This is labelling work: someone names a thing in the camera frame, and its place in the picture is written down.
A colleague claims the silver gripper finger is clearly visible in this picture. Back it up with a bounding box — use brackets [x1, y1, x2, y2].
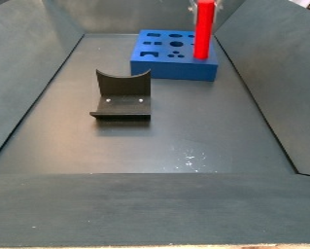
[214, 0, 223, 10]
[188, 0, 198, 14]

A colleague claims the red hexagonal peg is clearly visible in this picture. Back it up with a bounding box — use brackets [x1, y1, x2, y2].
[194, 0, 215, 59]

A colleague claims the blue shape-sorting board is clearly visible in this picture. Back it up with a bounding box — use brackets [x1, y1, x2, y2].
[129, 29, 218, 82]

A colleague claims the black curved holder stand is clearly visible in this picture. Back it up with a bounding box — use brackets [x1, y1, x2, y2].
[89, 71, 151, 120]

